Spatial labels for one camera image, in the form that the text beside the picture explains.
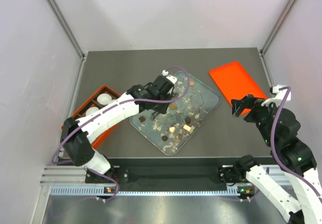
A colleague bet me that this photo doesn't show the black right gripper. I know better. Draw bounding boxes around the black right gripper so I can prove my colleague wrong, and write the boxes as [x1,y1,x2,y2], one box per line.
[230,93,280,145]

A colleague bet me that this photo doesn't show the dark oval chocolate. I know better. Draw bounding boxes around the dark oval chocolate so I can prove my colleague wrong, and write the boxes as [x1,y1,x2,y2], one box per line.
[185,117,191,124]

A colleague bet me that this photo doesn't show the white heart chocolate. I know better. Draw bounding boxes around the white heart chocolate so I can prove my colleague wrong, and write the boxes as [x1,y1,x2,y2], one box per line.
[169,127,176,133]

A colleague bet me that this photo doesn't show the white square chocolate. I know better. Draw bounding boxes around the white square chocolate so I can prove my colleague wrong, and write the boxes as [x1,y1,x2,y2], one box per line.
[183,124,191,132]

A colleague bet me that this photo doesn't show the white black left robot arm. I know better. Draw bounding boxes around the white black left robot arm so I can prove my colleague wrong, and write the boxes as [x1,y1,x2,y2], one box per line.
[61,75,178,182]

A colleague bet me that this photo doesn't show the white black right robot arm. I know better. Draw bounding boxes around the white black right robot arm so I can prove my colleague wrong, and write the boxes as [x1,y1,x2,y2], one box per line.
[231,95,321,223]

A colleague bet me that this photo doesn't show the orange chocolate box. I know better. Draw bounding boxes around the orange chocolate box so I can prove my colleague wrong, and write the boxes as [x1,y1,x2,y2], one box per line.
[60,85,120,152]

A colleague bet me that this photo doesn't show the orange box lid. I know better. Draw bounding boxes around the orange box lid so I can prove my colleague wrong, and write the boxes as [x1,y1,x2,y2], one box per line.
[209,61,267,106]

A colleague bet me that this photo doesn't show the blossom pattern serving tray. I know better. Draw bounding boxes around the blossom pattern serving tray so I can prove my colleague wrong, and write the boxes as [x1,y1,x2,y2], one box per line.
[130,70,221,156]

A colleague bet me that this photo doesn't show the white paper cup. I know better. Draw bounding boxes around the white paper cup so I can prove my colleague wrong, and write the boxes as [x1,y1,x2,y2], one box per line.
[85,107,99,116]
[97,93,112,106]

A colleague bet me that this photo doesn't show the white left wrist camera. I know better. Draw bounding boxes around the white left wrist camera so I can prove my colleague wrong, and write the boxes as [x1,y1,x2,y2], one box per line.
[162,69,178,85]

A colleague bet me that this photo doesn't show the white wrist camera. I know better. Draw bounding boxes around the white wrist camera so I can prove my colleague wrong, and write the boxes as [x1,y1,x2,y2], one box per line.
[162,69,178,85]
[261,85,291,107]

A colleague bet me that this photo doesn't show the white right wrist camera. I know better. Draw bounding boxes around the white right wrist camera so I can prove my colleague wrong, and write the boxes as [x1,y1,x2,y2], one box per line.
[261,85,291,107]

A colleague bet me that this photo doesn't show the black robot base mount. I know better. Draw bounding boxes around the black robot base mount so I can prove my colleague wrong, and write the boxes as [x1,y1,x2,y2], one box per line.
[86,156,256,186]

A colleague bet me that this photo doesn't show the grey slotted cable duct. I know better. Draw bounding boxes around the grey slotted cable duct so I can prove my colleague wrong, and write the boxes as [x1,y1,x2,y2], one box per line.
[50,186,254,196]

